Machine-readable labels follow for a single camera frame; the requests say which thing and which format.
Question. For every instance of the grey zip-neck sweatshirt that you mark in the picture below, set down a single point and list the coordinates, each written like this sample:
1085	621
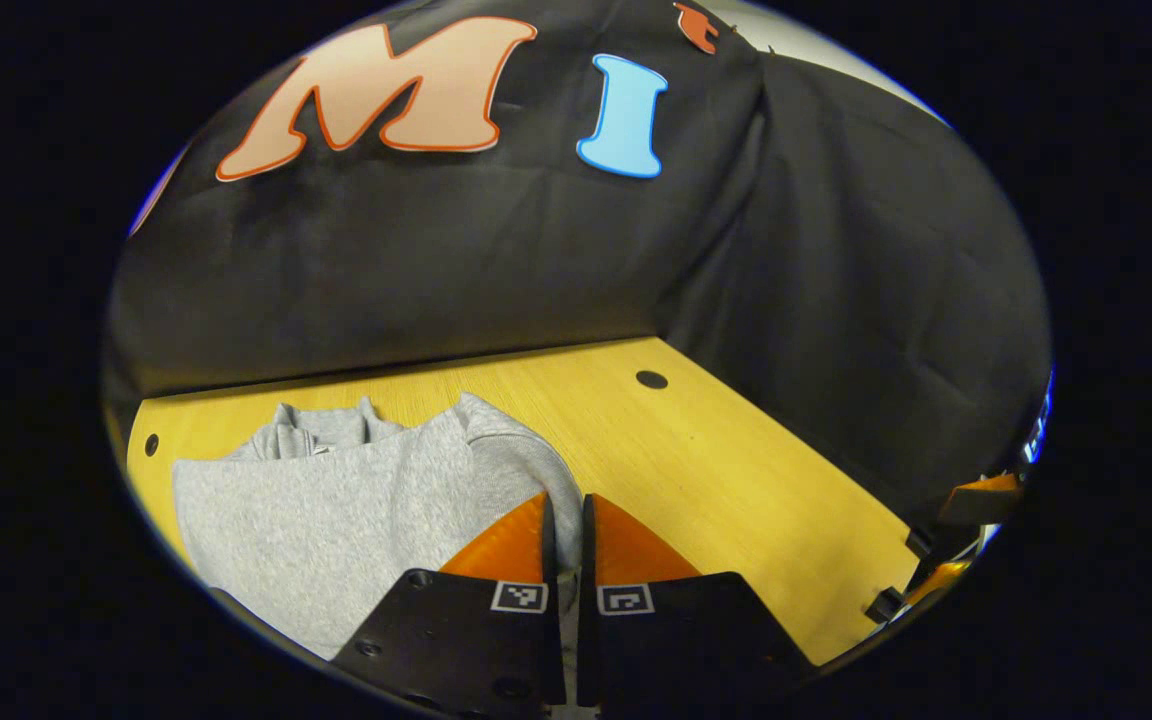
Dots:
336	510

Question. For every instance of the black backdrop cloth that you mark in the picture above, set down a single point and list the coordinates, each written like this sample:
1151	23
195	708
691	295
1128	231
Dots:
496	270

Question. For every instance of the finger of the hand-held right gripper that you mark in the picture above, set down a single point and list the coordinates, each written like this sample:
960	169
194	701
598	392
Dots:
946	582
981	498

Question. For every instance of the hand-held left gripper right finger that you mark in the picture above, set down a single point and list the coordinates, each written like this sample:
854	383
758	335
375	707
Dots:
587	550

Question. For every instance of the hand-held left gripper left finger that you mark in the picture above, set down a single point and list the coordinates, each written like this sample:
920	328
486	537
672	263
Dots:
549	550

